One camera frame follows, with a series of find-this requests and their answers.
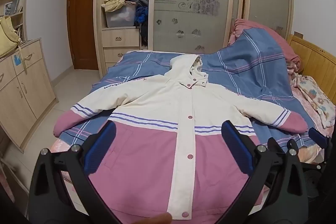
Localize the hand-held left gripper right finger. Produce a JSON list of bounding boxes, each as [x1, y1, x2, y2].
[[214, 120, 308, 224]]

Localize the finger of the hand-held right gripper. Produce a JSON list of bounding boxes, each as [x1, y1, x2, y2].
[[308, 127, 332, 151]]

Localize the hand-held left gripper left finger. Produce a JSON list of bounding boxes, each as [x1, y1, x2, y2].
[[28, 120, 124, 224]]

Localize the pink and cream hooded jacket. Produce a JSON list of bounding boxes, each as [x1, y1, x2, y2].
[[53, 54, 308, 224]]

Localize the dark blue clothes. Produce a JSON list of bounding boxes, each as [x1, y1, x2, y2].
[[135, 6, 149, 25]]

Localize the person's left hand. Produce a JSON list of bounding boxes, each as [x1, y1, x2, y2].
[[144, 212, 173, 224]]

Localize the floral blanket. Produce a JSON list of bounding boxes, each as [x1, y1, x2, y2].
[[286, 67, 336, 130]]

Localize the pink patterned bed sheet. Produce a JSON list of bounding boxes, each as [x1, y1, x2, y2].
[[49, 135, 327, 214]]

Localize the wooden headboard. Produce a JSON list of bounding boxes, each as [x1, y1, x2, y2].
[[287, 34, 336, 98]]

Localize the blue plaid bed cover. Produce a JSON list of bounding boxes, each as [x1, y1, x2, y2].
[[54, 29, 326, 159]]

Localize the beige side cabinet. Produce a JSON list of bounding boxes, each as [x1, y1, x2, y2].
[[0, 38, 59, 153]]

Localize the wardrobe drawer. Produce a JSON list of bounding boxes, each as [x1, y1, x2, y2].
[[102, 28, 140, 48], [104, 47, 141, 64]]

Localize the pink quilt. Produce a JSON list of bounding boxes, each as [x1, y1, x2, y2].
[[228, 19, 302, 75]]

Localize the black hanging garment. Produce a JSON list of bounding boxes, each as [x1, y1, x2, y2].
[[140, 23, 149, 46]]

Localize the frosted floral sliding door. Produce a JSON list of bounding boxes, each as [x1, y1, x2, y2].
[[147, 0, 240, 54]]

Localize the brown wooden door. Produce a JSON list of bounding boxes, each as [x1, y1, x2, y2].
[[67, 0, 100, 70]]

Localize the clear plastic storage box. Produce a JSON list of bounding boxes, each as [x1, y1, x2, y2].
[[105, 2, 137, 28]]

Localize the beige wooden wardrobe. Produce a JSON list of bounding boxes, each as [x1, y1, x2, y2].
[[94, 0, 294, 80]]

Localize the yellow crumpled cloth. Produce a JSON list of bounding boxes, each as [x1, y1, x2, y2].
[[101, 0, 130, 13]]

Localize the yellow bag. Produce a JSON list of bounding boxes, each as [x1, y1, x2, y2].
[[0, 15, 21, 59]]

